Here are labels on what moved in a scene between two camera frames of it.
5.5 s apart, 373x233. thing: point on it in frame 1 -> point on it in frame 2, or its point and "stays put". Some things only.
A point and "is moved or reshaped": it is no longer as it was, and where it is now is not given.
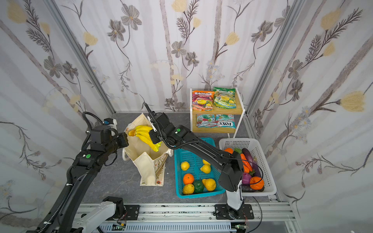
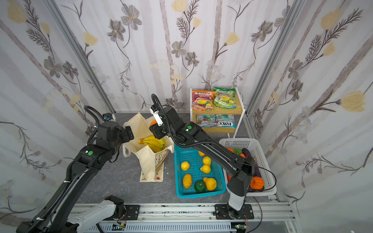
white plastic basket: x=262 y=161 stays put
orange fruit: x=188 y=178 is moved or reshaped
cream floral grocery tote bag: x=149 y=163 is moved or reshaped
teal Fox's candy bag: x=225 y=120 stays put
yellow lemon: x=188 y=189 -> x=187 y=180
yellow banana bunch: x=142 y=132 is moved or reshaped
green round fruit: x=198 y=186 stays put
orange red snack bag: x=202 y=101 stays put
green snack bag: x=225 y=98 stays put
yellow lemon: x=185 y=165 stays put
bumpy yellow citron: x=210 y=183 stays put
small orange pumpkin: x=258 y=186 stays put
